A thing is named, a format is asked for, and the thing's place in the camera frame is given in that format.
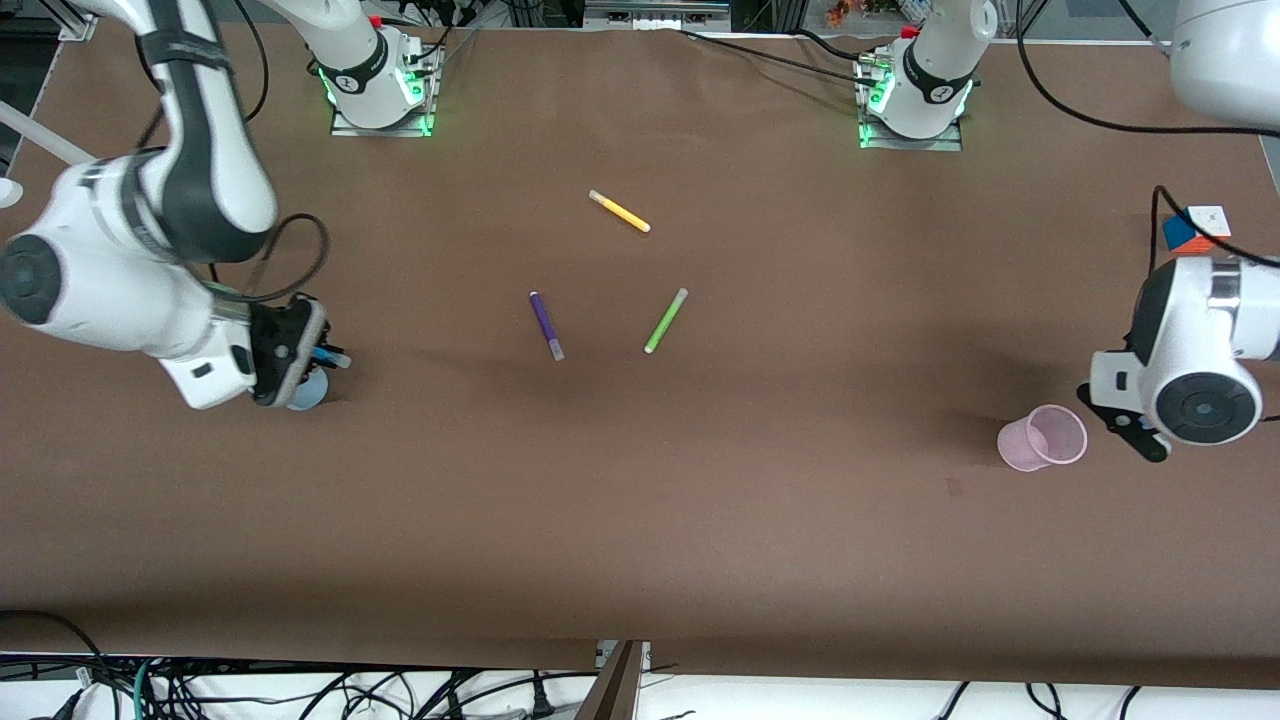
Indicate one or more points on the blue marker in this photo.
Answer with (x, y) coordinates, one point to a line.
(332, 356)

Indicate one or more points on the brown table cover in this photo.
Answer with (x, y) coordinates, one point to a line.
(640, 520)

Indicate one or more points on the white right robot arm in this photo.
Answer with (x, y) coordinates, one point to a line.
(210, 180)

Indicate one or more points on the yellow marker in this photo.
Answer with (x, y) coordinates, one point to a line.
(620, 211)

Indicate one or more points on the green marker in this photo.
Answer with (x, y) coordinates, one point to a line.
(665, 322)

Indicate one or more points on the grey metal post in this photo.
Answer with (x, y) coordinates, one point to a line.
(610, 690)

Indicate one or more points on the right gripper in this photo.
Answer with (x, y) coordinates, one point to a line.
(274, 340)

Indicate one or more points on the light blue plastic cup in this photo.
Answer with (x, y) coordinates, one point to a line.
(312, 392)

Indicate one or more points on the aluminium corner profile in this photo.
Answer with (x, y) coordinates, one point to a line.
(78, 22)

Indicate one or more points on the colourful puzzle cube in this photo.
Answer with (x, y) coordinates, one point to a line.
(1195, 228)

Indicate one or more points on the white desk lamp stand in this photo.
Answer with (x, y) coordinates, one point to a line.
(50, 135)

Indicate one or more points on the aluminium frame bar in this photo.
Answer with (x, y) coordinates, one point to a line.
(655, 12)

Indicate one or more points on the purple marker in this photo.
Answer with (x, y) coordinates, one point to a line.
(545, 322)

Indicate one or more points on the light pink plastic cup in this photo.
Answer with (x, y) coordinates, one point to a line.
(1025, 445)

